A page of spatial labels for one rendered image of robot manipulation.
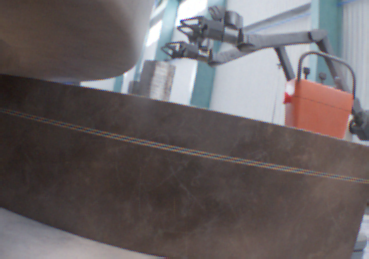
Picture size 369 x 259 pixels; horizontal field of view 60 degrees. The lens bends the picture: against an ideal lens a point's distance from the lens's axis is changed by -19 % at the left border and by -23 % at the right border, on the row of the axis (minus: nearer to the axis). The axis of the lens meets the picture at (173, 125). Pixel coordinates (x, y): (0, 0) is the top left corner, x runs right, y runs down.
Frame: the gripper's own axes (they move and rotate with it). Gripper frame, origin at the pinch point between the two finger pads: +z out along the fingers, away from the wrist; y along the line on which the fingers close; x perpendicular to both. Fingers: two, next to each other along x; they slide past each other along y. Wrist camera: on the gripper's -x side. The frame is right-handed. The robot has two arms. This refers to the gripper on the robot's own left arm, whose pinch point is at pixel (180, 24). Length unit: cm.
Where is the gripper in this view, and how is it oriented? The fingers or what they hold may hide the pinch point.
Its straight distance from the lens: 131.8
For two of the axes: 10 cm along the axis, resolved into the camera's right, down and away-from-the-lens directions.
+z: -9.8, -1.9, -0.8
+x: -1.9, 9.8, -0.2
